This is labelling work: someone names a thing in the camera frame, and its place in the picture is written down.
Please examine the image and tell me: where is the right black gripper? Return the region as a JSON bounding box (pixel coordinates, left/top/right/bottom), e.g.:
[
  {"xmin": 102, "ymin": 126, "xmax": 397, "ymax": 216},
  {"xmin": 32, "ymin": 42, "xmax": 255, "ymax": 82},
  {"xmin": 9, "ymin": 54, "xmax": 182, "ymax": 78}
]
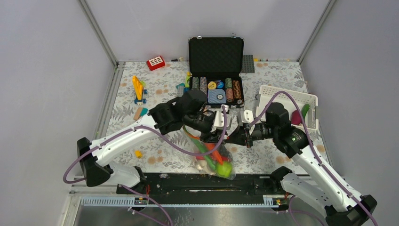
[{"xmin": 225, "ymin": 122, "xmax": 278, "ymax": 148}]

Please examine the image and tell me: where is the green chili pepper toy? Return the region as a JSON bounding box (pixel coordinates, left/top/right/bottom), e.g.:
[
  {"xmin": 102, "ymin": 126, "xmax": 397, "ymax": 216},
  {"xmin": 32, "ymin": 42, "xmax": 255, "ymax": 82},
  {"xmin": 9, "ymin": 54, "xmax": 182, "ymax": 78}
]
[{"xmin": 183, "ymin": 126, "xmax": 216, "ymax": 171}]

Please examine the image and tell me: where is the clear zip top bag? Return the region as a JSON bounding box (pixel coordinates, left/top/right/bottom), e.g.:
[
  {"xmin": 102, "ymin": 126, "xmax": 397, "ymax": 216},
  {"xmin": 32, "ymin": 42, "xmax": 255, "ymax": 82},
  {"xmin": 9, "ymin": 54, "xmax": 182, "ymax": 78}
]
[{"xmin": 183, "ymin": 126, "xmax": 236, "ymax": 180}]

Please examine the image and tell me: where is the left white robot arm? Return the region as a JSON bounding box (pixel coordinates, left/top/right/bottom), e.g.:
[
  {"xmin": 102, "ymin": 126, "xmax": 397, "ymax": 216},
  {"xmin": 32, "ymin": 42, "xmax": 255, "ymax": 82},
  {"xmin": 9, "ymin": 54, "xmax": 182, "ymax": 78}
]
[{"xmin": 76, "ymin": 90, "xmax": 230, "ymax": 194}]

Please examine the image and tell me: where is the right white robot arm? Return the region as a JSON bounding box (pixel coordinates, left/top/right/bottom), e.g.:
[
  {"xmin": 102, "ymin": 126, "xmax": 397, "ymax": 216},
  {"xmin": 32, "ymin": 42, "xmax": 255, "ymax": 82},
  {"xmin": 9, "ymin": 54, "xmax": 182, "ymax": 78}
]
[{"xmin": 227, "ymin": 103, "xmax": 377, "ymax": 226}]

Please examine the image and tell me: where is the purple sweet potato toy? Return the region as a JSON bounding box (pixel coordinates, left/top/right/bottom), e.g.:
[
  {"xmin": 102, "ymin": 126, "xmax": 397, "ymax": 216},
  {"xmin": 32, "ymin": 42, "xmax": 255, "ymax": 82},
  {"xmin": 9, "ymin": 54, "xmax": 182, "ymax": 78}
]
[{"xmin": 291, "ymin": 110, "xmax": 302, "ymax": 125}]

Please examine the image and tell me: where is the green cucumber toy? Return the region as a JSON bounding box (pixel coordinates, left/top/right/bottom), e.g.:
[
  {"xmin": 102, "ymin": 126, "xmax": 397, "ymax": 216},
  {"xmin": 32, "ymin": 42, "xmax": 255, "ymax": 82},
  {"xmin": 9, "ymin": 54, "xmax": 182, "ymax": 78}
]
[{"xmin": 301, "ymin": 104, "xmax": 310, "ymax": 119}]

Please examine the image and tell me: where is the white plastic basket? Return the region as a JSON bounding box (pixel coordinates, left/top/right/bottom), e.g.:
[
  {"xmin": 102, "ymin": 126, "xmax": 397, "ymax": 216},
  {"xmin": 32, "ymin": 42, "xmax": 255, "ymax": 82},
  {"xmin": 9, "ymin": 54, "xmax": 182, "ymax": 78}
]
[{"xmin": 255, "ymin": 85, "xmax": 319, "ymax": 131}]

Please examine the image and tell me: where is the wooden teal block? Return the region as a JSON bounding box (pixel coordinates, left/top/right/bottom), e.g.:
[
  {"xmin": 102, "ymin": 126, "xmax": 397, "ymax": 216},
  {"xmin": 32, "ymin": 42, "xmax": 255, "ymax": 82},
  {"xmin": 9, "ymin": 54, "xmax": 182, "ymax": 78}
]
[{"xmin": 133, "ymin": 107, "xmax": 148, "ymax": 121}]

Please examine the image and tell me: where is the black poker chip case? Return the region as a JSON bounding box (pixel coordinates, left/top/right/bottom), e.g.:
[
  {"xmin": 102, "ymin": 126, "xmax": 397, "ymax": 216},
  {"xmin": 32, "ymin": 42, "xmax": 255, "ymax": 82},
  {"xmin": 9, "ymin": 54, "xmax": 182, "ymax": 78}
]
[{"xmin": 188, "ymin": 37, "xmax": 245, "ymax": 108}]

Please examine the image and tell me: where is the yellow toy block cart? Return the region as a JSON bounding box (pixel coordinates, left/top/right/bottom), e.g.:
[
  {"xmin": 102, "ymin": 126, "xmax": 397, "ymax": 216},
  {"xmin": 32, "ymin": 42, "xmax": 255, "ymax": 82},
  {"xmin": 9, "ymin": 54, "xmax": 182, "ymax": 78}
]
[{"xmin": 132, "ymin": 76, "xmax": 148, "ymax": 105}]

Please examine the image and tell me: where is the red white toy block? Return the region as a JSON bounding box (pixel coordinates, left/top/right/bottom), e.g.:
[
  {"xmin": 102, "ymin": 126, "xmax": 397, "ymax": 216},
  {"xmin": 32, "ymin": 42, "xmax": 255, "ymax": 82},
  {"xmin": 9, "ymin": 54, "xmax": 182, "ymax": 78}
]
[{"xmin": 146, "ymin": 56, "xmax": 166, "ymax": 71}]

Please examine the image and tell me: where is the grey lego baseplate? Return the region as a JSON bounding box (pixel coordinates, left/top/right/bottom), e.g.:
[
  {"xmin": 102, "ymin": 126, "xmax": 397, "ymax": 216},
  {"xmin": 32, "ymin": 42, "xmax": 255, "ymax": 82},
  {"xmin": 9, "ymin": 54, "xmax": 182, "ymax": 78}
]
[{"xmin": 241, "ymin": 55, "xmax": 255, "ymax": 73}]

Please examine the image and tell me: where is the small yellow toy piece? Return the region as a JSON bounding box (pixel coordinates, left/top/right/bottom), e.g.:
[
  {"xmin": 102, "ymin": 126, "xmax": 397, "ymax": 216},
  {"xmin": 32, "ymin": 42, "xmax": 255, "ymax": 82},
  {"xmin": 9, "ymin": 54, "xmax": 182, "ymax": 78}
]
[{"xmin": 135, "ymin": 150, "xmax": 143, "ymax": 159}]

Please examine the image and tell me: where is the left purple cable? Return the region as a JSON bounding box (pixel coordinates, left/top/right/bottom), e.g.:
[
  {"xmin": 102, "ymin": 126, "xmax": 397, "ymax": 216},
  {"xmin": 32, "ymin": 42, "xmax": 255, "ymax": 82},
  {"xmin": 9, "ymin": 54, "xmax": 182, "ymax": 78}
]
[{"xmin": 63, "ymin": 106, "xmax": 228, "ymax": 226}]

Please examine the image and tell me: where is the black mounting base plate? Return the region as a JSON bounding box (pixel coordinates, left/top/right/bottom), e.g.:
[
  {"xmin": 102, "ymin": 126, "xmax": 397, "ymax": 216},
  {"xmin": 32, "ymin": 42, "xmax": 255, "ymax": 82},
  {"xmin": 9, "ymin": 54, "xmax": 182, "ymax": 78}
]
[{"xmin": 132, "ymin": 173, "xmax": 286, "ymax": 205}]

